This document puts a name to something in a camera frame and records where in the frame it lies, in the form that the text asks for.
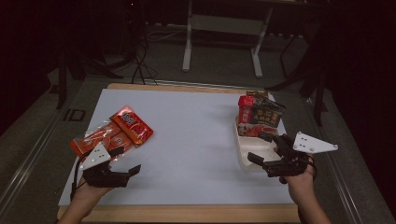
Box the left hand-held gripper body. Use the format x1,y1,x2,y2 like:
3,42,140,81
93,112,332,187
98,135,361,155
79,142,130,189

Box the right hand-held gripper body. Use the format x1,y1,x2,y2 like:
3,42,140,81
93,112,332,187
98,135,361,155
262,131,339,185

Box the white two-compartment container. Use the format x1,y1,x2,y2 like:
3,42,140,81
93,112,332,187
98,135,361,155
234,114,290,173

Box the clear orange packet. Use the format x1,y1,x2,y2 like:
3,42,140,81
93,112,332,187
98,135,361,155
68,120,135,163

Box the red and black packet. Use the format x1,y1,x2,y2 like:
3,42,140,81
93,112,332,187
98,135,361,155
237,94,287,138

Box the gold packet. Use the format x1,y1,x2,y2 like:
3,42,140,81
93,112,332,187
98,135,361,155
245,90,271,100

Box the person's left hand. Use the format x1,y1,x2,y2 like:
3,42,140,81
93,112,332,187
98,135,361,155
73,177,113,203

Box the person's right hand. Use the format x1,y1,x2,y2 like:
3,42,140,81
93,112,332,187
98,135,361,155
285,155,317,203

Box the orange red sachet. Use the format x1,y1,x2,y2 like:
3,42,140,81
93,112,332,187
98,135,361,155
109,105,154,147

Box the black tripod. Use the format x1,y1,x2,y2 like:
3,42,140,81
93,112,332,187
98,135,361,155
265,27,328,127

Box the dark floor plate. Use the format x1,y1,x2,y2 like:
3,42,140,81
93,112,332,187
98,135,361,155
63,108,87,122

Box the white table mat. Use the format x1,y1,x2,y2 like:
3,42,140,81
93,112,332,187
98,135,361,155
58,88,295,207

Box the metal floor rail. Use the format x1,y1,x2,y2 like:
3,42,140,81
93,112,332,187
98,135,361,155
303,96,362,224
0,102,73,213

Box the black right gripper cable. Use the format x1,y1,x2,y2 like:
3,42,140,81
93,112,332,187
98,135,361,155
306,155,318,182

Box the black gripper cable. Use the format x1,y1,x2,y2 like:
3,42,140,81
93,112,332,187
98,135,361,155
70,151,92,201
306,155,318,182

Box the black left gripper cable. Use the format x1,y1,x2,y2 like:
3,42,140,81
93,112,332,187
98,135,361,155
70,151,92,201

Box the black floor cables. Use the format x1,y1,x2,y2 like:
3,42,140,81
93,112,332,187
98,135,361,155
130,36,159,86

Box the white metal table frame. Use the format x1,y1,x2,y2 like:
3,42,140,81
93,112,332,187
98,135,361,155
181,0,276,79

